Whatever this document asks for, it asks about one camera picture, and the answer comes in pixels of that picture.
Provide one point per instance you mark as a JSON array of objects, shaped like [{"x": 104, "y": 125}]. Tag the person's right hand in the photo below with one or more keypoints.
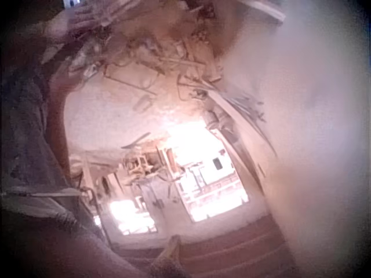
[{"x": 87, "y": 18}]

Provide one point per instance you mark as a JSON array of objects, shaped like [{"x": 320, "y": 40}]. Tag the person's right fingers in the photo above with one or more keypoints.
[{"x": 94, "y": 14}]

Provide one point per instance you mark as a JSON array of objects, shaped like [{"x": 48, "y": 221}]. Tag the heap of wood and tools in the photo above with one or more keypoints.
[{"x": 162, "y": 43}]

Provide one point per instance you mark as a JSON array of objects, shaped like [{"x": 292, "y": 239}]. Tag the cluttered wooden workbench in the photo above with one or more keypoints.
[{"x": 130, "y": 168}]

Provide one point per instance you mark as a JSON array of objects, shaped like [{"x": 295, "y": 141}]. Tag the leaning wooden planks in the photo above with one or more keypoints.
[{"x": 240, "y": 113}]

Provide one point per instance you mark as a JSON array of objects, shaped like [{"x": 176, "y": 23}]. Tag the white vehicle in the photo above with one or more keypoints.
[{"x": 213, "y": 168}]

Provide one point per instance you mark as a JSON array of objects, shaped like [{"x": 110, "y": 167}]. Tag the red carpeted steps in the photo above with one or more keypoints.
[{"x": 232, "y": 246}]

